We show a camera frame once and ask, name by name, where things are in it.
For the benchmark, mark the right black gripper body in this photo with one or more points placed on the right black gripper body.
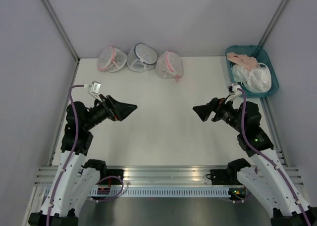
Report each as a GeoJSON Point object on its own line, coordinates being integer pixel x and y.
{"type": "Point", "coordinates": [228, 114]}

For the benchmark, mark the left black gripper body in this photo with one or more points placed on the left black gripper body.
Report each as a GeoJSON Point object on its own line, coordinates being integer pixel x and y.
{"type": "Point", "coordinates": [97, 114]}

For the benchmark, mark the pink-zip mesh laundry bag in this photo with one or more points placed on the pink-zip mesh laundry bag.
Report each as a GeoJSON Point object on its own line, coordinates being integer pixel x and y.
{"type": "Point", "coordinates": [169, 65]}

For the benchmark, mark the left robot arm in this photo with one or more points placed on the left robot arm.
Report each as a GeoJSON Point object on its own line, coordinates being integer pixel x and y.
{"type": "Point", "coordinates": [75, 177]}

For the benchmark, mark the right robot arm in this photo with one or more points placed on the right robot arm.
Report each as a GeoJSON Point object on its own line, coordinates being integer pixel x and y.
{"type": "Point", "coordinates": [276, 192]}

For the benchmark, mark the white bra in basket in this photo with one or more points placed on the white bra in basket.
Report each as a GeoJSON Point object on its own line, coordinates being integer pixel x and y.
{"type": "Point", "coordinates": [256, 80]}

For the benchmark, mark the pink-trim mesh laundry bag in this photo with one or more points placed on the pink-trim mesh laundry bag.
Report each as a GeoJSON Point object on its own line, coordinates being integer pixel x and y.
{"type": "Point", "coordinates": [111, 60]}

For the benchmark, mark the blue-trim mesh laundry bag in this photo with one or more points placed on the blue-trim mesh laundry bag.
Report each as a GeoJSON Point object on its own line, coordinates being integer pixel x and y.
{"type": "Point", "coordinates": [141, 58]}

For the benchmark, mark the teal plastic basket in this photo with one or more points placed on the teal plastic basket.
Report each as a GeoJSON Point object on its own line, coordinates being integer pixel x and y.
{"type": "Point", "coordinates": [261, 56]}

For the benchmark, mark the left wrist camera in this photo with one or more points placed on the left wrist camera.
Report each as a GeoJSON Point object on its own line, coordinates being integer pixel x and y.
{"type": "Point", "coordinates": [93, 89]}

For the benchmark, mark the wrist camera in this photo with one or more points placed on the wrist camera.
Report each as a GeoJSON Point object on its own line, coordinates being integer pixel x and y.
{"type": "Point", "coordinates": [93, 89]}
{"type": "Point", "coordinates": [234, 92]}

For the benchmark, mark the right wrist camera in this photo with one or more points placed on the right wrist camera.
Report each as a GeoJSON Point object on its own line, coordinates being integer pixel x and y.
{"type": "Point", "coordinates": [234, 92]}

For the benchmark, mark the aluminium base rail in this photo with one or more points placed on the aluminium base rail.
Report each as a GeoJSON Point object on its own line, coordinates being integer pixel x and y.
{"type": "Point", "coordinates": [159, 176]}

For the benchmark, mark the slotted cable duct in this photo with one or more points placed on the slotted cable duct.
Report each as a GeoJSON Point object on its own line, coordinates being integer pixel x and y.
{"type": "Point", "coordinates": [209, 192]}

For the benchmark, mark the left aluminium frame post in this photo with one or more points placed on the left aluminium frame post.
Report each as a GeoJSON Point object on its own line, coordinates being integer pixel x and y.
{"type": "Point", "coordinates": [58, 25]}

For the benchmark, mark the aluminium frame post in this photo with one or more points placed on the aluminium frame post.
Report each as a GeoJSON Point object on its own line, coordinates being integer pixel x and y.
{"type": "Point", "coordinates": [276, 16]}
{"type": "Point", "coordinates": [58, 25]}

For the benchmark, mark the right aluminium frame post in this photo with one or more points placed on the right aluminium frame post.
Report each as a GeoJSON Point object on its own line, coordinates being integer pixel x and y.
{"type": "Point", "coordinates": [276, 16]}

